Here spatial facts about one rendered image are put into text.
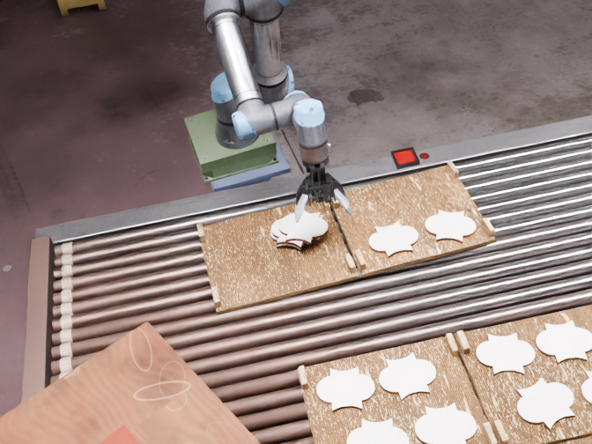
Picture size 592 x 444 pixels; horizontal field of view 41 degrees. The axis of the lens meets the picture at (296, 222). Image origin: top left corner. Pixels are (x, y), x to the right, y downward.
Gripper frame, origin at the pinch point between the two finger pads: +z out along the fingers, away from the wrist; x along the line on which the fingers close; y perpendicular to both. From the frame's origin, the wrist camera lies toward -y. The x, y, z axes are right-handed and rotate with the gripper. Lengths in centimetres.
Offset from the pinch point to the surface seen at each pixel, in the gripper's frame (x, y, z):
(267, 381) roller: -22.0, 34.8, 24.7
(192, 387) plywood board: -39, 44, 14
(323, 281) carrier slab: -2.7, 6.6, 16.9
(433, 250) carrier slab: 30.1, 1.6, 16.3
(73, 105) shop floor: -121, -251, 53
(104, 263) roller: -67, -15, 13
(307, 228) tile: -4.5, -8.0, 7.9
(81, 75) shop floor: -118, -280, 46
